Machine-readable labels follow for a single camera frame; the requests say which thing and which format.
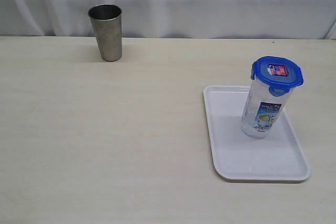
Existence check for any clear plastic jar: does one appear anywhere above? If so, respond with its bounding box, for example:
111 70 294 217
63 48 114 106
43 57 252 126
241 78 293 138

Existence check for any stainless steel cup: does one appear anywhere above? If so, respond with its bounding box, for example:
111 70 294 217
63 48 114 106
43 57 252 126
88 4 122 62

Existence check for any blue plastic lid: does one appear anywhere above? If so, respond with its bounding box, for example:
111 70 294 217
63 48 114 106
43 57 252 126
251 56 303 97

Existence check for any white backdrop curtain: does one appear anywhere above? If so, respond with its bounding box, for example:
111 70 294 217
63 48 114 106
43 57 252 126
1 0 335 39

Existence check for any white plastic tray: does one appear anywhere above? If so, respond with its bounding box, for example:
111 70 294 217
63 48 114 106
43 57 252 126
203 85 311 183

